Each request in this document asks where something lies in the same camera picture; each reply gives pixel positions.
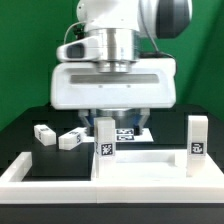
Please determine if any white camera cable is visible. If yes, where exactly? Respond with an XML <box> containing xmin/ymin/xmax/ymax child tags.
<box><xmin>63</xmin><ymin>20</ymin><xmax>86</xmax><ymax>44</ymax></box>

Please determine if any marker tag sheet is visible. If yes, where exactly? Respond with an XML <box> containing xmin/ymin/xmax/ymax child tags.
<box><xmin>82</xmin><ymin>128</ymin><xmax>155</xmax><ymax>143</ymax></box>

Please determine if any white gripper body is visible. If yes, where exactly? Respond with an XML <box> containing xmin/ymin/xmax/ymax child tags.
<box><xmin>51</xmin><ymin>37</ymin><xmax>176</xmax><ymax>110</ymax></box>

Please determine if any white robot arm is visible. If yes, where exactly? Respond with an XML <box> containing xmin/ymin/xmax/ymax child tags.
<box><xmin>51</xmin><ymin>0</ymin><xmax>192</xmax><ymax>134</ymax></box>

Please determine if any white desk tabletop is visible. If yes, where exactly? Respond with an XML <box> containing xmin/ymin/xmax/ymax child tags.
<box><xmin>91</xmin><ymin>150</ymin><xmax>224</xmax><ymax>183</ymax></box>

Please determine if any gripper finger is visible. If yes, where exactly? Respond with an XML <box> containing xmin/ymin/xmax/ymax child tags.
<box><xmin>78</xmin><ymin>110</ymin><xmax>94</xmax><ymax>135</ymax></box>
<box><xmin>133</xmin><ymin>109</ymin><xmax>150</xmax><ymax>136</ymax></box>

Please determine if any white U-shaped fence frame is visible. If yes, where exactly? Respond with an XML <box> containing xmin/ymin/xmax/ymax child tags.
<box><xmin>0</xmin><ymin>152</ymin><xmax>224</xmax><ymax>204</ymax></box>

